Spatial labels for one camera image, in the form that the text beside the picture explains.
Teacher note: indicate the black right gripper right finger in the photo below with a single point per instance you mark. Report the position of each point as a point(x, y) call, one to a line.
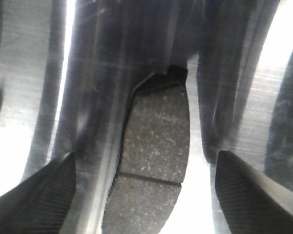
point(252, 203)

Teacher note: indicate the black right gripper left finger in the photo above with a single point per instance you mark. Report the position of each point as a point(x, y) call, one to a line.
point(40, 204)

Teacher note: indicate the grey brake pad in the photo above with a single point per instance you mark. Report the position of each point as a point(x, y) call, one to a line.
point(154, 156)

